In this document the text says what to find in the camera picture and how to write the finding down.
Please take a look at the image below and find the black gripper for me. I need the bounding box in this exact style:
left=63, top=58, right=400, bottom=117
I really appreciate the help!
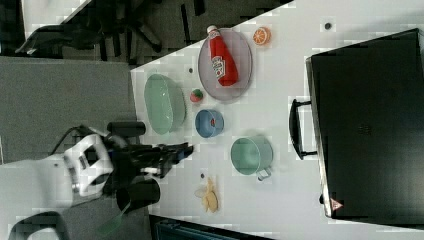
left=103, top=136, right=194, bottom=195

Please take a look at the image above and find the blue glass oven door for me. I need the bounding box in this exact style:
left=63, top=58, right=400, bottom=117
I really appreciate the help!
left=289, top=99, right=317, bottom=160

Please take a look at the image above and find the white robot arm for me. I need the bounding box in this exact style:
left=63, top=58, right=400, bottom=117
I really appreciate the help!
left=1, top=134, right=194, bottom=240

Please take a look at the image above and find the black toaster oven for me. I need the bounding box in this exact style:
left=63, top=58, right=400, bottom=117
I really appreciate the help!
left=306, top=28, right=424, bottom=228

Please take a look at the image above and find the blue small bowl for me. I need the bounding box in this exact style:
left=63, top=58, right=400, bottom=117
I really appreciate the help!
left=195, top=109, right=224, bottom=138

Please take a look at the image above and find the green perforated colander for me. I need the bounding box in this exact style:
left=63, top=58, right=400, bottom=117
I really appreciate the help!
left=144, top=74, right=186, bottom=135

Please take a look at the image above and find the red toy strawberry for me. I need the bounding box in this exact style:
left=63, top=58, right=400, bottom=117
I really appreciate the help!
left=190, top=89, right=203, bottom=103

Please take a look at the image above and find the green metal mug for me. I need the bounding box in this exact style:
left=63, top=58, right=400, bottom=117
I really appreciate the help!
left=230, top=136, right=273, bottom=181

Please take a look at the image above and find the red ketchup bottle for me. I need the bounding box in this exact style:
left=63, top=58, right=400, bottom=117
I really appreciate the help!
left=207, top=25, right=239, bottom=87

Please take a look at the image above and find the pink round plate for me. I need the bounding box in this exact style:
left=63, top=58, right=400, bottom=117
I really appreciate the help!
left=198, top=28, right=252, bottom=102

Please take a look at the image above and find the orange slice toy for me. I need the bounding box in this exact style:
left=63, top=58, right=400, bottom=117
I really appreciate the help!
left=253, top=27, right=271, bottom=45

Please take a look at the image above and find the black office chair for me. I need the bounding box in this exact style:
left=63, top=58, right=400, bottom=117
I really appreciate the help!
left=15, top=0, right=162, bottom=60

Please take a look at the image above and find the black cylinder post upper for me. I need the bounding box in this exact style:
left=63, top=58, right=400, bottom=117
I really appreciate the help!
left=107, top=122, right=146, bottom=137

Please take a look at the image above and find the blue metal frame rail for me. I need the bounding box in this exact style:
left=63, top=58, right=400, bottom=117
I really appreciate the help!
left=149, top=214, right=272, bottom=240

